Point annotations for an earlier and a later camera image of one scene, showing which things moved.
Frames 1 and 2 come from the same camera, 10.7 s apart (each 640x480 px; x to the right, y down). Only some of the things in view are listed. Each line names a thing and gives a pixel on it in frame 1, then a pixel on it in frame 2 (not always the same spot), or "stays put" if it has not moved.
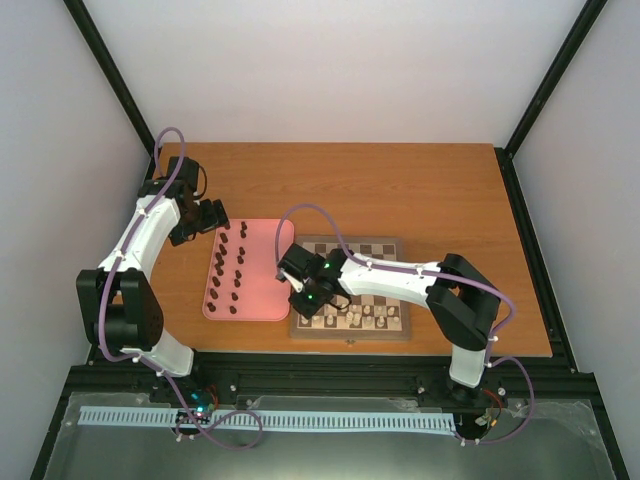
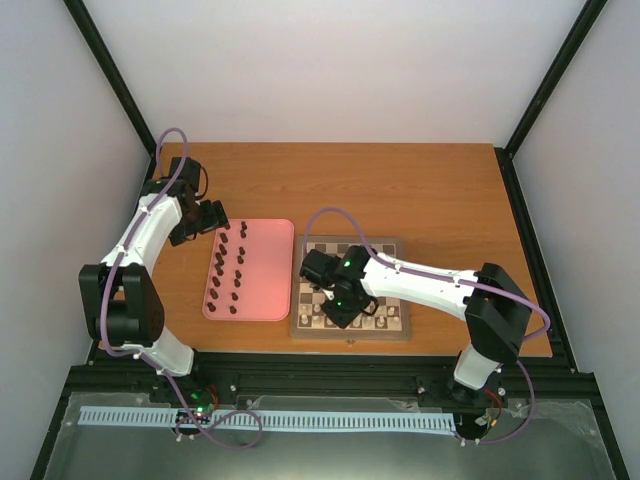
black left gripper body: x=198 y=221 stays put
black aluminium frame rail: x=472 y=380 stays put
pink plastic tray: x=242 y=283 stays put
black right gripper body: x=312 y=305 to x=346 y=311
